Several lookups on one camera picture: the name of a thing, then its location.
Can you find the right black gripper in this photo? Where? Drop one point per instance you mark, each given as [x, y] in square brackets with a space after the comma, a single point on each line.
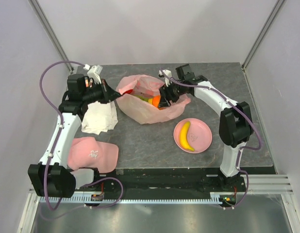
[166, 96]

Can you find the yellow fake banana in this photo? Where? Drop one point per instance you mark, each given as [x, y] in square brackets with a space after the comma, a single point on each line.
[183, 137]

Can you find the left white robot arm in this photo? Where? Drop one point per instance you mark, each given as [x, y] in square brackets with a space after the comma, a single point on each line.
[51, 176]

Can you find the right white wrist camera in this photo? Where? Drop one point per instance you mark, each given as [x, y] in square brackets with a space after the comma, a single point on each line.
[166, 74]

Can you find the right aluminium frame post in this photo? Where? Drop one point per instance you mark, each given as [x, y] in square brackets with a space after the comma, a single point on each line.
[263, 32]

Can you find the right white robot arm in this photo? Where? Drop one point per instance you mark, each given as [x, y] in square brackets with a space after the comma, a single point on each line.
[234, 117]

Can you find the red fake fruit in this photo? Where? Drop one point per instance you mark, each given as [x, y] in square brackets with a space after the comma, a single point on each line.
[128, 91]

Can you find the green fake pear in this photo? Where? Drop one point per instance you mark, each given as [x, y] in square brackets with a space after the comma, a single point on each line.
[142, 98]

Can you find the white cloth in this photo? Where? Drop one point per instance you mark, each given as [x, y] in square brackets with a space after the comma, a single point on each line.
[99, 118]

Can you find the pink plastic bag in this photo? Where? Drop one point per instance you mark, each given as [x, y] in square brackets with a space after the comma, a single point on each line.
[141, 111]

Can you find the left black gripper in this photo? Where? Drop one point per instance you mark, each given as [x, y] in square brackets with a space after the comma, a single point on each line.
[108, 93]

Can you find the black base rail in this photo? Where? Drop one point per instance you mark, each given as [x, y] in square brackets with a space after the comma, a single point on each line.
[198, 179]

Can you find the left aluminium frame post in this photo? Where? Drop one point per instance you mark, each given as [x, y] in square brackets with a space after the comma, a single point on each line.
[48, 28]

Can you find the aluminium frame post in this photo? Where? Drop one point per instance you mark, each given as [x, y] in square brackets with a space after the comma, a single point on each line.
[48, 28]
[263, 32]

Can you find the pink baseball cap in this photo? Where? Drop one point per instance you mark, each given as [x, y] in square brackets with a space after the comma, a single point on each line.
[87, 152]

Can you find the grey cable duct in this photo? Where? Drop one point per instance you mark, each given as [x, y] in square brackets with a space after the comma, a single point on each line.
[88, 198]

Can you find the pink plate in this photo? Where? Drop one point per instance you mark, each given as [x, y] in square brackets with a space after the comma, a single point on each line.
[199, 135]

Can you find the fake orange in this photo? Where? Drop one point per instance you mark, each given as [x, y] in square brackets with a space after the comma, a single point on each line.
[156, 101]

